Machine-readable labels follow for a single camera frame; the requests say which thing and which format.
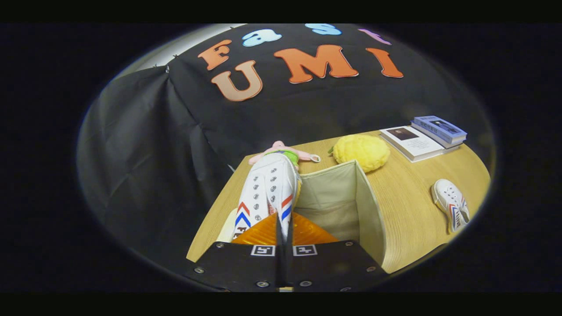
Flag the blue cover book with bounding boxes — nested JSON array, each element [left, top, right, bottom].
[[411, 115, 467, 145]]

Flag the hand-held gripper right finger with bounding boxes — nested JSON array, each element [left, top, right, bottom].
[[285, 213, 387, 292]]

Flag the white striped canvas shoe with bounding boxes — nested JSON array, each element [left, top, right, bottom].
[[231, 152, 303, 243], [431, 179, 470, 233]]

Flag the pink and green plush toy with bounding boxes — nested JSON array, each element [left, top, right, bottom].
[[249, 140, 321, 166]]

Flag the yellow round plush cushion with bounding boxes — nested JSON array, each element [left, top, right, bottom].
[[329, 134, 390, 173]]

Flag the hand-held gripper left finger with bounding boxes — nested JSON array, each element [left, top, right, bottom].
[[184, 213, 281, 292]]

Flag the white book with dark photo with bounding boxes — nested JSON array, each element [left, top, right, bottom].
[[380, 126, 459, 163]]

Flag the brown fabric storage box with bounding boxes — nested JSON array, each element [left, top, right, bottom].
[[217, 160, 387, 273]]

